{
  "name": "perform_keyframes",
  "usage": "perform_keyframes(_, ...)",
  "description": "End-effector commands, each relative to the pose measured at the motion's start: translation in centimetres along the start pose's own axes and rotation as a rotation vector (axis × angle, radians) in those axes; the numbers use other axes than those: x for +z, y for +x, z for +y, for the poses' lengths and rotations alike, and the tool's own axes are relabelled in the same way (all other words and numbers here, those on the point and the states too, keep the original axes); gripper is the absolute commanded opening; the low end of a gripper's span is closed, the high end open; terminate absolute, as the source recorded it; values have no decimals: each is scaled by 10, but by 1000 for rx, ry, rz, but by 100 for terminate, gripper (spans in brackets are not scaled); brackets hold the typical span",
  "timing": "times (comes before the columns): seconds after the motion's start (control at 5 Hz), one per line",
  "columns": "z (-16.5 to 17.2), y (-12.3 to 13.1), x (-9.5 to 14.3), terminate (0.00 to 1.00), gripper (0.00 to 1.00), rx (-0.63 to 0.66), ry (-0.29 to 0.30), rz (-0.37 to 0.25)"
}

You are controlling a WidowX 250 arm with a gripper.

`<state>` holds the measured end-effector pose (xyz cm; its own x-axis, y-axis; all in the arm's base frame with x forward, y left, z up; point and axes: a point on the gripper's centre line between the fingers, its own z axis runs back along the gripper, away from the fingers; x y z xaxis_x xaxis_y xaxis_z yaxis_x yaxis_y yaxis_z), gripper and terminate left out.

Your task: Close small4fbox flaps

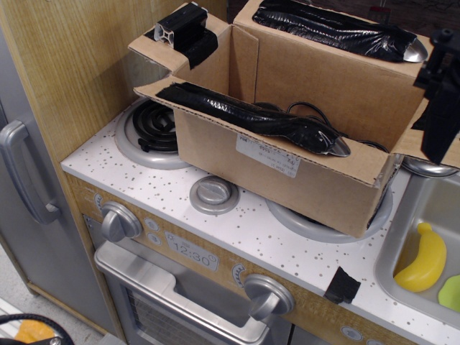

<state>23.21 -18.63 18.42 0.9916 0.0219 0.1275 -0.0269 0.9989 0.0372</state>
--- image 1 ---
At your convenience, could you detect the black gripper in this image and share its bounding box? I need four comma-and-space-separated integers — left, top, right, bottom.
414, 29, 459, 165

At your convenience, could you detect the brown cardboard box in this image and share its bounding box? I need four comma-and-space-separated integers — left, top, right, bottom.
128, 0, 460, 239

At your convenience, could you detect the steel pot lid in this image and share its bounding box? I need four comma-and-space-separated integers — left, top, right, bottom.
402, 156, 459, 178

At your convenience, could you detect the silver sink basin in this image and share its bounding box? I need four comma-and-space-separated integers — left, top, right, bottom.
375, 175, 459, 328

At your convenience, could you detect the yellow toy banana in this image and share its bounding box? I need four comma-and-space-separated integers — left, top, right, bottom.
394, 222, 447, 293

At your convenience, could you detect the taped spoon on back flap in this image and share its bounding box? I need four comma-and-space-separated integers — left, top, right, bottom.
252, 1, 428, 63

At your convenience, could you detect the taped spoon on flap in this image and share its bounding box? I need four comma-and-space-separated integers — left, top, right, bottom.
157, 82, 351, 157
252, 1, 428, 63

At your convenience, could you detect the green toy piece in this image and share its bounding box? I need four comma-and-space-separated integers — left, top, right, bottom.
438, 275, 460, 313

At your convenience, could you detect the black tape piece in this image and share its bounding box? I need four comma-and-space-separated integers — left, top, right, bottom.
323, 267, 361, 304

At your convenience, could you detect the taped spoon on front flap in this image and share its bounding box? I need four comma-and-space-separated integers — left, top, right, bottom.
157, 82, 351, 157

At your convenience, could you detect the grey round top knob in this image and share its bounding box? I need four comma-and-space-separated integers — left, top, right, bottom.
189, 175, 240, 215

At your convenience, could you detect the grey right oven knob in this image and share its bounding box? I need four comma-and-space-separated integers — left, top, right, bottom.
244, 274, 295, 321

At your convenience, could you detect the grey oven knob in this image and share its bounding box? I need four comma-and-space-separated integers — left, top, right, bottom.
101, 201, 142, 243
244, 274, 295, 321

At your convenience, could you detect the oven clock display panel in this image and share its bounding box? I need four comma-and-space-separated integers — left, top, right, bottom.
165, 231, 219, 272

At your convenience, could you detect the taped aluminium profile left flap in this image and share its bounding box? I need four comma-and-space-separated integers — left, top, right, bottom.
152, 2, 219, 69

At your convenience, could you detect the black coil left burner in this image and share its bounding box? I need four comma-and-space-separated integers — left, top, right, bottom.
115, 98, 189, 170

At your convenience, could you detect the grey left oven knob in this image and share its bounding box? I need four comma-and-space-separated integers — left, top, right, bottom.
101, 201, 142, 243

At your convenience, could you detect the grey toy fridge door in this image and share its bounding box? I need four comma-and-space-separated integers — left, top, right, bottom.
1, 40, 116, 334

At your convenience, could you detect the orange object bottom left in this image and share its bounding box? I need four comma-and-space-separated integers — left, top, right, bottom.
14, 320, 55, 344

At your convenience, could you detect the black cable in box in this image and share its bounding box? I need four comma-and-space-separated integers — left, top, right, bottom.
253, 101, 391, 152

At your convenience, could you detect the grey right burner ring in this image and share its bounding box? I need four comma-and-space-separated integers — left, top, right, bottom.
265, 185, 395, 244

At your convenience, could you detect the silver oven door handle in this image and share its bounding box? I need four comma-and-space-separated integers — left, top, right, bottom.
94, 242, 273, 344

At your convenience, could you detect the grey fridge door handle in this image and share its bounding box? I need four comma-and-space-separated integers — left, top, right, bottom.
1, 120, 61, 225

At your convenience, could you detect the black cable bottom left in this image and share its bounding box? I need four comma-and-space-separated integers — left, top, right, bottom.
0, 313, 73, 345

